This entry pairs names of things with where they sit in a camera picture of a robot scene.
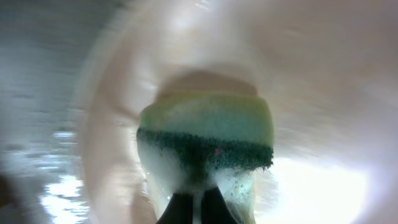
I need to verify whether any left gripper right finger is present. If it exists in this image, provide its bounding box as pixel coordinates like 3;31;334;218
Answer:
201;187;238;224

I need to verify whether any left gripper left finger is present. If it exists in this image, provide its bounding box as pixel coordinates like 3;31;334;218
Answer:
156;194;193;224

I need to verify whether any green yellow sponge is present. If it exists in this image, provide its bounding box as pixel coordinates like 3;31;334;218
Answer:
136;91;274;223

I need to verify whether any white plate with red stain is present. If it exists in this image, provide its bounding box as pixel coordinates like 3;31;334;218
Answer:
78;0;397;223

